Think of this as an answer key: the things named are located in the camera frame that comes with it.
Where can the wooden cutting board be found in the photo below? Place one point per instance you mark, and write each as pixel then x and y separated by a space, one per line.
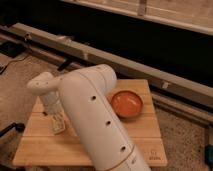
pixel 40 147

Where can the orange bowl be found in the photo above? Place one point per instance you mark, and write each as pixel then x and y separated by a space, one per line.
pixel 126 104

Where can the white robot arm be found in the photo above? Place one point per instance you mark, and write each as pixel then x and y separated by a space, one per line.
pixel 82 94

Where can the white sponge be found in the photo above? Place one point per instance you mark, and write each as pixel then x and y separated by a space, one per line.
pixel 57 123

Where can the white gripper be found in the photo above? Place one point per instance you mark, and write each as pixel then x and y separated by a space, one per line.
pixel 52 105

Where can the blue object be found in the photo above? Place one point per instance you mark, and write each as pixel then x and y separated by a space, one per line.
pixel 209 155

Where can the long metal rail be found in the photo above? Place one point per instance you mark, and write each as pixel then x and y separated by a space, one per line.
pixel 190 90

